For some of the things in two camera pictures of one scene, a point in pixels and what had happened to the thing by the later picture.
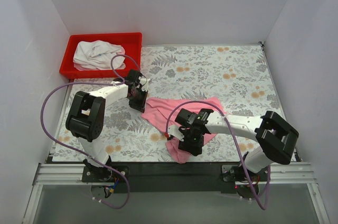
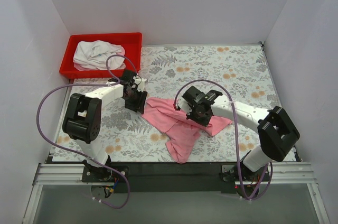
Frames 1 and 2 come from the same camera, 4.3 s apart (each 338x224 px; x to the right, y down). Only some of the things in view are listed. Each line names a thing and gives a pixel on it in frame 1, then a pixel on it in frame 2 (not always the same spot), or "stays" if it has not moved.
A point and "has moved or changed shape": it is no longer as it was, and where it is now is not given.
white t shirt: [97, 55] stays
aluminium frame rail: [61, 174] stays
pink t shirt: [159, 113] has moved or changed shape
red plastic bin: [131, 43] stays
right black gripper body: [190, 146] → [190, 105]
